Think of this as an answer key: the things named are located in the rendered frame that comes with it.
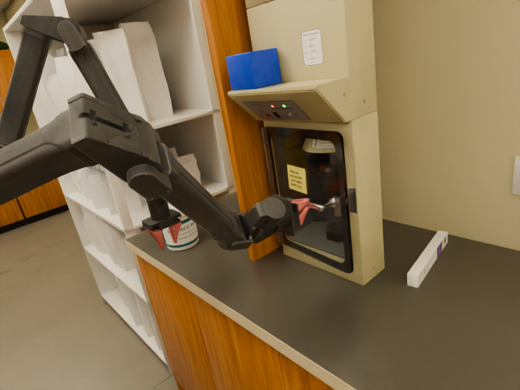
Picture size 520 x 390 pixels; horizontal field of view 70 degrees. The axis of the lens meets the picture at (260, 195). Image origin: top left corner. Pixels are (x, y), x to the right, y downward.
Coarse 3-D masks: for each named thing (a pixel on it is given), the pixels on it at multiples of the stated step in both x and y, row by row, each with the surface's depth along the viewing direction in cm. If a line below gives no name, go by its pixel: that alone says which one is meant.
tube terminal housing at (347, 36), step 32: (288, 0) 90; (320, 0) 83; (352, 0) 81; (256, 32) 101; (288, 32) 93; (352, 32) 83; (288, 64) 97; (320, 64) 89; (352, 64) 85; (352, 96) 86; (320, 128) 96; (352, 128) 89; (352, 160) 92; (352, 224) 99
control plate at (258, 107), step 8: (248, 104) 101; (256, 104) 99; (264, 104) 96; (272, 104) 94; (280, 104) 92; (288, 104) 90; (296, 104) 88; (256, 112) 104; (264, 112) 101; (280, 112) 97; (288, 112) 95; (296, 112) 92; (304, 112) 91
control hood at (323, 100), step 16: (320, 80) 87; (336, 80) 82; (240, 96) 98; (256, 96) 94; (272, 96) 90; (288, 96) 86; (304, 96) 83; (320, 96) 80; (336, 96) 83; (320, 112) 87; (336, 112) 84
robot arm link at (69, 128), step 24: (72, 120) 44; (96, 120) 46; (120, 120) 49; (144, 120) 53; (24, 144) 45; (48, 144) 44; (72, 144) 43; (96, 144) 44; (120, 144) 46; (144, 144) 50; (0, 168) 45; (24, 168) 45; (48, 168) 46; (72, 168) 47; (120, 168) 49; (0, 192) 47; (24, 192) 49
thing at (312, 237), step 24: (288, 144) 104; (312, 144) 96; (336, 144) 89; (312, 168) 99; (336, 168) 92; (288, 192) 112; (312, 192) 103; (336, 192) 95; (312, 216) 106; (336, 216) 98; (288, 240) 121; (312, 240) 110; (336, 240) 101; (336, 264) 105
